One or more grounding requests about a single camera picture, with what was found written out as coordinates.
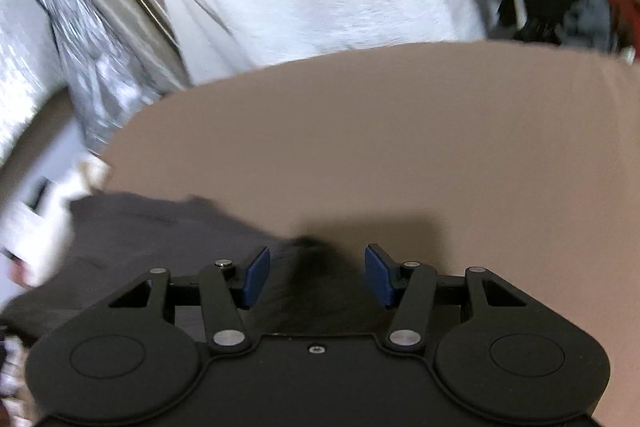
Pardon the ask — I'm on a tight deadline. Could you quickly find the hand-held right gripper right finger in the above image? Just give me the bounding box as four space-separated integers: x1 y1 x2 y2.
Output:
364 244 529 354

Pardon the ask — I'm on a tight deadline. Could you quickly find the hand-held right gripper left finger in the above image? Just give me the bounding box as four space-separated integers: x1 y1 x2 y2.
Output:
107 246 272 356

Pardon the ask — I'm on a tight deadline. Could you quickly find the dark grey garment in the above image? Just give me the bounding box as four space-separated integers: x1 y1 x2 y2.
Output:
0 191 373 348

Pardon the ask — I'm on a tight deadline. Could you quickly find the white crumpled cloth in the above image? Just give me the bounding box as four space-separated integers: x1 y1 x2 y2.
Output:
0 154 113 290

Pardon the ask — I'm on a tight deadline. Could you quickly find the silver grey shiny curtain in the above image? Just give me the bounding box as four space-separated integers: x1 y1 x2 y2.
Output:
0 0 193 160

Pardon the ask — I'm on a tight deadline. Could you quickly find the grey blue cloth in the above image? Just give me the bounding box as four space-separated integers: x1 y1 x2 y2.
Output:
562 0 618 54

